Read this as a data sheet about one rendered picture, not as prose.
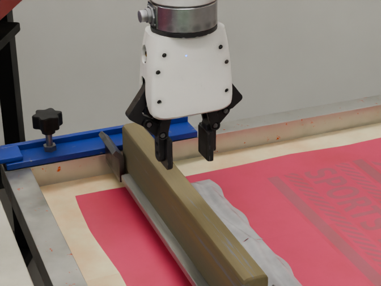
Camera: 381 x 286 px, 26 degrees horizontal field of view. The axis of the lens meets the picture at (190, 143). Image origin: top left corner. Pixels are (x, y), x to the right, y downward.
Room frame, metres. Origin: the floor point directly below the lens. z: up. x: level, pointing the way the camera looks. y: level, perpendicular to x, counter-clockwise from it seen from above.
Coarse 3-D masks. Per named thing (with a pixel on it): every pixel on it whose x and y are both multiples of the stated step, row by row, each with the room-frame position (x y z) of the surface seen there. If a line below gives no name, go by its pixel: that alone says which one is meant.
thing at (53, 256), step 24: (240, 120) 1.23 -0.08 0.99; (264, 120) 1.23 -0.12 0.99; (288, 120) 1.23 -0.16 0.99; (312, 120) 1.25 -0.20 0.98; (336, 120) 1.26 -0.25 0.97; (360, 120) 1.28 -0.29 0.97; (192, 144) 1.17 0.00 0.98; (216, 144) 1.18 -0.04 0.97; (240, 144) 1.20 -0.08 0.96; (264, 144) 1.21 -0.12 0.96; (24, 168) 1.07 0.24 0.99; (48, 168) 1.08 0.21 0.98; (72, 168) 1.09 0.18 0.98; (96, 168) 1.11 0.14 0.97; (24, 192) 0.99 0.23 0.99; (24, 216) 0.93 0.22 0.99; (48, 216) 0.93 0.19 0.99; (48, 240) 0.87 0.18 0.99; (48, 264) 0.82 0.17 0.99; (72, 264) 0.82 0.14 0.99
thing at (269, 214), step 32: (288, 160) 1.16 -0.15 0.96; (320, 160) 1.16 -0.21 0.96; (352, 160) 1.16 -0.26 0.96; (96, 192) 1.06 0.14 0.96; (128, 192) 1.06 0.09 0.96; (224, 192) 1.06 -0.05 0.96; (256, 192) 1.06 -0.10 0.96; (96, 224) 0.97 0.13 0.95; (128, 224) 0.97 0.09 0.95; (256, 224) 0.97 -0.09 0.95; (288, 224) 0.97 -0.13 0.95; (128, 256) 0.89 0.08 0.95; (160, 256) 0.89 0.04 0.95
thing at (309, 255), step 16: (272, 240) 0.93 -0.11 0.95; (288, 240) 0.93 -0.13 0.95; (304, 240) 0.93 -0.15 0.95; (320, 240) 0.93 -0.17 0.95; (288, 256) 0.89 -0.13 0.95; (304, 256) 0.89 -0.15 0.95; (320, 256) 0.89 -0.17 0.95; (336, 256) 0.89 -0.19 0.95; (128, 272) 0.85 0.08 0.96; (144, 272) 0.85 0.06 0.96; (160, 272) 0.85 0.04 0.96; (176, 272) 0.85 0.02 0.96; (304, 272) 0.85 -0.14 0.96; (320, 272) 0.85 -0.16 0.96; (336, 272) 0.85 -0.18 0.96; (352, 272) 0.85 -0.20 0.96
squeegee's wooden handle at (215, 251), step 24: (144, 144) 1.00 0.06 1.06; (144, 168) 0.98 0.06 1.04; (144, 192) 0.98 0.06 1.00; (168, 192) 0.89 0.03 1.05; (192, 192) 0.87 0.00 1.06; (168, 216) 0.89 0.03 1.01; (192, 216) 0.82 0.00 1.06; (216, 216) 0.82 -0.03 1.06; (192, 240) 0.82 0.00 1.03; (216, 240) 0.77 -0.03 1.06; (216, 264) 0.75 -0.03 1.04; (240, 264) 0.72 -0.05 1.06
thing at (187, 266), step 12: (132, 180) 1.02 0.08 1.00; (132, 192) 0.99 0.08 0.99; (144, 204) 0.95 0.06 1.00; (156, 216) 0.92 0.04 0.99; (156, 228) 0.90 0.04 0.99; (168, 240) 0.87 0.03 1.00; (180, 252) 0.84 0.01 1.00; (180, 264) 0.82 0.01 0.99; (192, 264) 0.81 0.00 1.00; (192, 276) 0.79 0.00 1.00
